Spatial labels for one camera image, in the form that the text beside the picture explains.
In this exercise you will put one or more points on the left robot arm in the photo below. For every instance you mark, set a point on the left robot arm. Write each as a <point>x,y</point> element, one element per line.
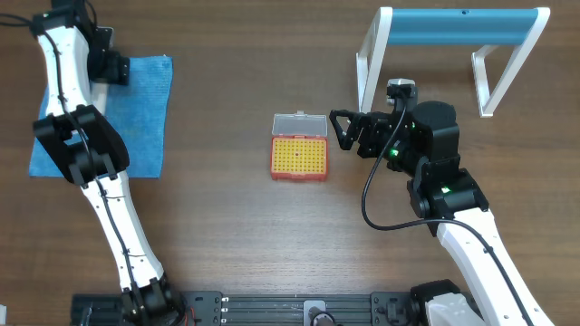
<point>68,68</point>

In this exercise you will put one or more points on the red and yellow tip box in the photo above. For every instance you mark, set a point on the red and yellow tip box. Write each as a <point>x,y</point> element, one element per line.
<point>299,158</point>

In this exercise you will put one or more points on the mounting rail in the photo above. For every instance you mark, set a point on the mounting rail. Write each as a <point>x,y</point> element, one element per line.
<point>272,308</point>

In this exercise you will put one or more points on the blue cloth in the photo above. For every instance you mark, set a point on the blue cloth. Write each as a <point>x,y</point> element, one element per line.
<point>145,113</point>

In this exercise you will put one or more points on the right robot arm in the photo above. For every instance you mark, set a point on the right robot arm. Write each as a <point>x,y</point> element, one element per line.
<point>466,244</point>

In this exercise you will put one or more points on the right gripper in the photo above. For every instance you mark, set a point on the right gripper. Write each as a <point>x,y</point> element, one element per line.
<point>374,131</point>

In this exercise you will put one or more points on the white and blue stand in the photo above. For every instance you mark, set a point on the white and blue stand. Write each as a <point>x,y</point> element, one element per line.
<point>453,27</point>

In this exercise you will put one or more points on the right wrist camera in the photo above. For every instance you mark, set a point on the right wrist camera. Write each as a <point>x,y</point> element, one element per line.
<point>401,83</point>

